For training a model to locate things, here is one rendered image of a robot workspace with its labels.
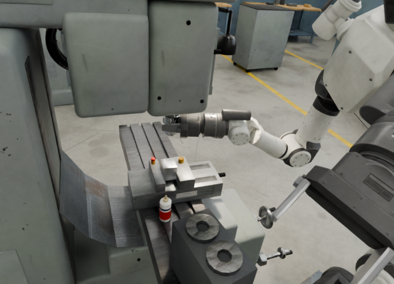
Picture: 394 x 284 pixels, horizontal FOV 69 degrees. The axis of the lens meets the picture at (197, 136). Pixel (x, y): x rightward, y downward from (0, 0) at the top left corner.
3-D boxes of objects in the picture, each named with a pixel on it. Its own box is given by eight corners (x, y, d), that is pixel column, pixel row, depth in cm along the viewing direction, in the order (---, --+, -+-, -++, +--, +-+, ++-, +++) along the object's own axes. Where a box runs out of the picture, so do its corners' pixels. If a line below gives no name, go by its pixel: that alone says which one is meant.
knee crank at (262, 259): (287, 248, 151) (290, 240, 148) (294, 258, 146) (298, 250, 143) (251, 259, 143) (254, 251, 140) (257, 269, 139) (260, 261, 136)
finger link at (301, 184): (274, 223, 36) (306, 189, 37) (278, 218, 33) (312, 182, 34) (264, 214, 36) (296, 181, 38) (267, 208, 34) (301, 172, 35)
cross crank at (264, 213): (264, 215, 157) (269, 199, 151) (276, 232, 148) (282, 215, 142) (238, 221, 152) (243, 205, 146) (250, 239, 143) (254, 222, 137)
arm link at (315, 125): (300, 148, 118) (327, 101, 105) (313, 170, 108) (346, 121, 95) (275, 145, 115) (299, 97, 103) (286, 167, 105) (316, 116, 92)
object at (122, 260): (204, 189, 147) (207, 171, 140) (235, 245, 120) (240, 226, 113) (102, 209, 130) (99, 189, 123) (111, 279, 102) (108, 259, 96)
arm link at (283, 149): (249, 137, 109) (284, 156, 117) (257, 155, 101) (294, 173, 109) (268, 117, 104) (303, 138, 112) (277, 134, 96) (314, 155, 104)
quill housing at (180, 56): (187, 89, 105) (195, -8, 88) (209, 115, 89) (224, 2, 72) (135, 92, 98) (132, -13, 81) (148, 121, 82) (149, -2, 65)
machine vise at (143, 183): (208, 172, 127) (211, 152, 121) (221, 196, 115) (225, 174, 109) (128, 183, 116) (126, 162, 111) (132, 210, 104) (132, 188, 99)
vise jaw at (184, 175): (183, 163, 120) (184, 155, 118) (194, 187, 108) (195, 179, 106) (169, 165, 118) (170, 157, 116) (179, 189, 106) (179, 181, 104)
